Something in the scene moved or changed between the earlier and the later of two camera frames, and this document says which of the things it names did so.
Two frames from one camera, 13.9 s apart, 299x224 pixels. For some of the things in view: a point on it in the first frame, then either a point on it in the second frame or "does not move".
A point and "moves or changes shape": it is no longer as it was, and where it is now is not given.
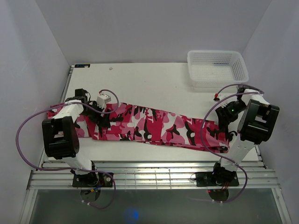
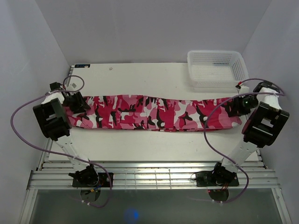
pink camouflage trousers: (136, 123) moves or changes shape
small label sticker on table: (82, 66) does not move
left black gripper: (103, 122) → (81, 103)
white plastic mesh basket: (216, 68) does not move
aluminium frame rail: (150, 175) does not move
